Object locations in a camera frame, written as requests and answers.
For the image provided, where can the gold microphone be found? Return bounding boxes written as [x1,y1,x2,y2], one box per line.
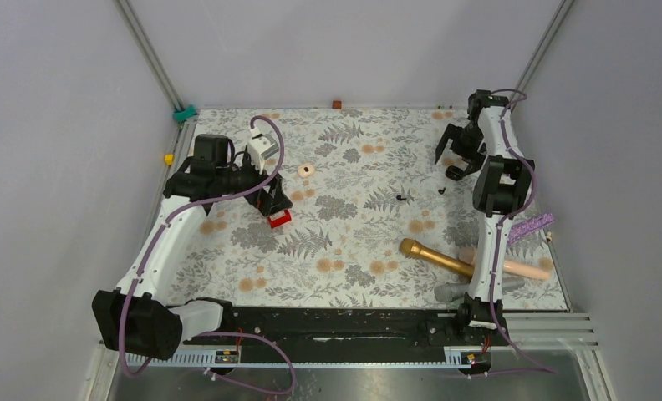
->
[399,238,474,277]

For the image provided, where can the grey microphone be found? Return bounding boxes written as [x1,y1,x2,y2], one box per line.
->
[434,277,525,304]

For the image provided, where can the black earbud case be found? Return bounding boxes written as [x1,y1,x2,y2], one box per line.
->
[445,165,464,181]

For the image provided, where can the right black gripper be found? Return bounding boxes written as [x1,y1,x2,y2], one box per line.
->
[435,121,486,176]

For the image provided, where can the pink microphone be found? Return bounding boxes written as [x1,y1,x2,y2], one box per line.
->
[458,247,551,281]

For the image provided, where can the teal block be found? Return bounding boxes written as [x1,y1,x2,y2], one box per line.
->
[172,104,198,123]

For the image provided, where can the red box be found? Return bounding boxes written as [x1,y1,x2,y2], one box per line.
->
[267,210,292,229]

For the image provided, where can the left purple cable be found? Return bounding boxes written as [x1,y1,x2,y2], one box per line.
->
[117,115,298,397]

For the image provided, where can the pink earbud charging case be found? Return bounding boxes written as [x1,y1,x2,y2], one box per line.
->
[297,163,316,179]

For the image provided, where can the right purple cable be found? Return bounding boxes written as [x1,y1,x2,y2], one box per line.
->
[486,89,558,378]

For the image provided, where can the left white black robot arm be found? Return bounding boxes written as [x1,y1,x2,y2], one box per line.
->
[92,129,292,360]

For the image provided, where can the purple cable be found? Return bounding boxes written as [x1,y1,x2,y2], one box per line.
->
[486,89,558,378]
[117,115,298,397]

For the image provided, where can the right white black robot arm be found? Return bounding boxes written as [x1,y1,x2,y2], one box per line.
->
[435,89,535,344]

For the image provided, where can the purple glitter microphone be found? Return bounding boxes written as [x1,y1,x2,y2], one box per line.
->
[507,213,555,245]

